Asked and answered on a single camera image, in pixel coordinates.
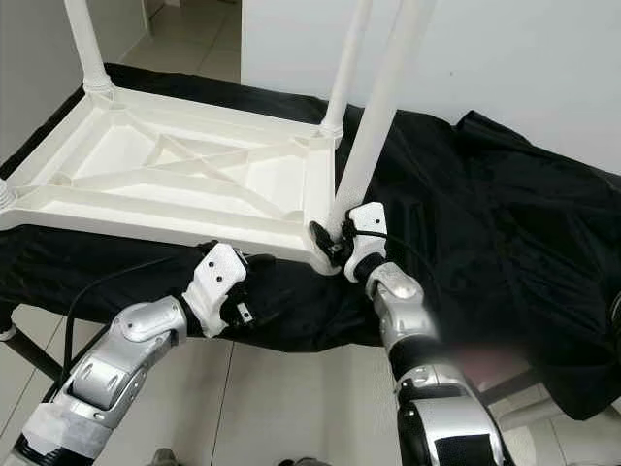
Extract white plastic table top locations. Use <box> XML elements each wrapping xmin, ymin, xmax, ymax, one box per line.
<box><xmin>0</xmin><ymin>85</ymin><xmax>341</xmax><ymax>275</ymax></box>

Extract black cloth cover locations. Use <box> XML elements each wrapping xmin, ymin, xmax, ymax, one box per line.
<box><xmin>0</xmin><ymin>63</ymin><xmax>621</xmax><ymax>420</ymax></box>

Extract grey stand pole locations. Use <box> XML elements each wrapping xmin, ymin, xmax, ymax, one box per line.
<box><xmin>505</xmin><ymin>396</ymin><xmax>612</xmax><ymax>433</ymax></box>

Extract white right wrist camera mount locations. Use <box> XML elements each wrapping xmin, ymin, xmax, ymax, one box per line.
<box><xmin>344</xmin><ymin>201</ymin><xmax>389</xmax><ymax>283</ymax></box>

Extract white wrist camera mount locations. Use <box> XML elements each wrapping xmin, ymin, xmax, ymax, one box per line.
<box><xmin>182</xmin><ymin>243</ymin><xmax>248</xmax><ymax>338</ymax></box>
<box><xmin>344</xmin><ymin>201</ymin><xmax>389</xmax><ymax>283</ymax></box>

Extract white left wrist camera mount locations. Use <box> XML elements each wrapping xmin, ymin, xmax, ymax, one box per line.
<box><xmin>182</xmin><ymin>243</ymin><xmax>248</xmax><ymax>338</ymax></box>

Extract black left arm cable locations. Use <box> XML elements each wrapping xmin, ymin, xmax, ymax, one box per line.
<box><xmin>63</xmin><ymin>254</ymin><xmax>205</xmax><ymax>389</ymax></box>

